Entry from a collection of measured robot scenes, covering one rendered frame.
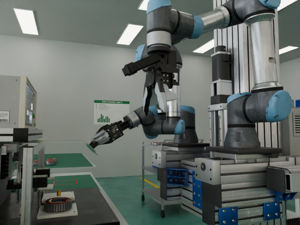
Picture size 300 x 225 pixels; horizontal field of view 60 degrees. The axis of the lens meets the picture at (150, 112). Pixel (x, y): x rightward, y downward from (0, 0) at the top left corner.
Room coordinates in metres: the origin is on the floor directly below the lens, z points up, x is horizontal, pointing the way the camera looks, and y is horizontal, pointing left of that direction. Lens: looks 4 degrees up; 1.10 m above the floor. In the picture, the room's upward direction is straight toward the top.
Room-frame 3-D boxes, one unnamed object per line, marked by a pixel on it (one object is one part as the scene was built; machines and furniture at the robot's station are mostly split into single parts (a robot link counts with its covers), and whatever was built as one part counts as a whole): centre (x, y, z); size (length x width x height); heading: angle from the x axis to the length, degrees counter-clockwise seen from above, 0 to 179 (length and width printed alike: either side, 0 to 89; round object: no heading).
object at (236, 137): (1.14, -0.40, 1.09); 0.15 x 0.15 x 0.10
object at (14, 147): (0.99, 0.53, 1.05); 0.06 x 0.04 x 0.04; 19
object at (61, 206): (1.11, 0.38, 0.80); 0.11 x 0.11 x 0.04
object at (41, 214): (1.11, 0.38, 0.78); 0.15 x 0.15 x 0.01; 19
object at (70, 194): (1.34, 0.46, 0.78); 0.15 x 0.15 x 0.01; 19
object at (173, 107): (1.33, -0.12, 1.33); 0.12 x 0.11 x 0.49; 161
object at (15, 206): (1.07, 0.52, 0.80); 0.07 x 0.05 x 0.06; 19
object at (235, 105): (1.13, -0.40, 1.20); 0.13 x 0.12 x 0.14; 29
